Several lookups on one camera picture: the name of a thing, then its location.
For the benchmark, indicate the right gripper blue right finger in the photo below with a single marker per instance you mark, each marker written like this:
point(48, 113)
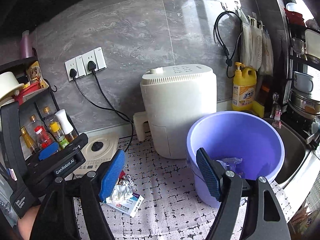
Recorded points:
point(211, 173)

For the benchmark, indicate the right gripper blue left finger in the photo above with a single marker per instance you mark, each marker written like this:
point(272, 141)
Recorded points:
point(108, 174)

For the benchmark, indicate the blue white medicine box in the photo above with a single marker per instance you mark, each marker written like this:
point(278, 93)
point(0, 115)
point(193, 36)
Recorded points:
point(130, 206)

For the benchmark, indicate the white tissue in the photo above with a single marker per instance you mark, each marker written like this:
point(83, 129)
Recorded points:
point(119, 194)

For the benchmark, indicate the person's left hand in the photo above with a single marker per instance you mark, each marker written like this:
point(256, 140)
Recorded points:
point(25, 224)

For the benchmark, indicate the silver foil wrapper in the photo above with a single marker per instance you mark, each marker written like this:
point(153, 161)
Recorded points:
point(126, 180)

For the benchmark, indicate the purple plastic bucket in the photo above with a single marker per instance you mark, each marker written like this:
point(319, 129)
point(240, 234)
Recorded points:
point(232, 134)

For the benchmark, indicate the patterned table mat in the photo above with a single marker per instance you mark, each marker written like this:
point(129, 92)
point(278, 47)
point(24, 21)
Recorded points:
point(171, 208)

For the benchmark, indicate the white top oil dispenser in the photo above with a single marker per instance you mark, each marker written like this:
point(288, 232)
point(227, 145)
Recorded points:
point(67, 127)

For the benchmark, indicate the green label yellow cap bottle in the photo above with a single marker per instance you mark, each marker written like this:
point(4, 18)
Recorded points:
point(59, 134)

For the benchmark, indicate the clear gold cap bottle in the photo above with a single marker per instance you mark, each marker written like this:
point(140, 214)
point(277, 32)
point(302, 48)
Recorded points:
point(49, 116)

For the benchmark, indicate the black left shelf rack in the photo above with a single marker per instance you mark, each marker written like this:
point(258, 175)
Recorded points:
point(19, 69)

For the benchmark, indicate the yellow sponge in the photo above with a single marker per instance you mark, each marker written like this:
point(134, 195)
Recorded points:
point(258, 109)

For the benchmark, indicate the red plastic bowl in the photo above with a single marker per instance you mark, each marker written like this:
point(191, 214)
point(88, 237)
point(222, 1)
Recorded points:
point(26, 93)

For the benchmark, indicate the white air fryer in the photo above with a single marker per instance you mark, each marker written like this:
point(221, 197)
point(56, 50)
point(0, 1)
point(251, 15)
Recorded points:
point(175, 97)

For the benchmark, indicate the stainless steel sink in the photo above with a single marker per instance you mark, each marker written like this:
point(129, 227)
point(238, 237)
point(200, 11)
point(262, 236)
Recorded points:
point(296, 154)

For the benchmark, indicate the yellow dish soap bottle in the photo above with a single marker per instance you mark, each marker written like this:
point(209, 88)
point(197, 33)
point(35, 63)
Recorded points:
point(244, 84)

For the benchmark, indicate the cream upper bowl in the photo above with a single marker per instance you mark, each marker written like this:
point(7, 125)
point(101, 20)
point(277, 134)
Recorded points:
point(9, 86)

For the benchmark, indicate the snack packet on shelf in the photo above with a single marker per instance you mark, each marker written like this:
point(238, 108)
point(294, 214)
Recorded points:
point(34, 75)

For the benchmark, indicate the stainless steel pots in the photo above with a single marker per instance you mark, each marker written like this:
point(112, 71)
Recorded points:
point(304, 103)

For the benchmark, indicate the white enamel mug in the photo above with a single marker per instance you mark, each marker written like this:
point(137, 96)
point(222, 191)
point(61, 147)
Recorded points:
point(303, 82)

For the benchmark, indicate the white hanging bags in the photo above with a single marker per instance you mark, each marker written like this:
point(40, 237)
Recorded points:
point(256, 46)

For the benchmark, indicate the black right dish rack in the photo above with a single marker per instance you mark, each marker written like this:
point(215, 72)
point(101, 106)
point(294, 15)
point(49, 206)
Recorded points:
point(299, 61)

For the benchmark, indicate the white container on rack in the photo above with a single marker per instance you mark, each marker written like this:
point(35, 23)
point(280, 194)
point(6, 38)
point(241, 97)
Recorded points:
point(312, 39)

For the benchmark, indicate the white wall socket panel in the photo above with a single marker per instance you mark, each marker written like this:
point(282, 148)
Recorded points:
point(80, 63)

